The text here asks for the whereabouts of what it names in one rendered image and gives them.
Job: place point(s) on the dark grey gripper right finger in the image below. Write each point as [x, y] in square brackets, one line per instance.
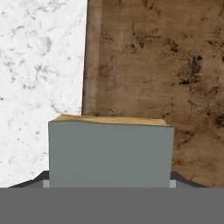
[178, 181]

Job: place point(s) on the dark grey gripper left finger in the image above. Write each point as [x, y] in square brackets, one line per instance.
[40, 180]

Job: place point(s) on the yellow and grey sponge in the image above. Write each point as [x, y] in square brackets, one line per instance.
[110, 151]

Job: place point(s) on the brown wooden cutting board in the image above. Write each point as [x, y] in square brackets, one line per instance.
[157, 64]

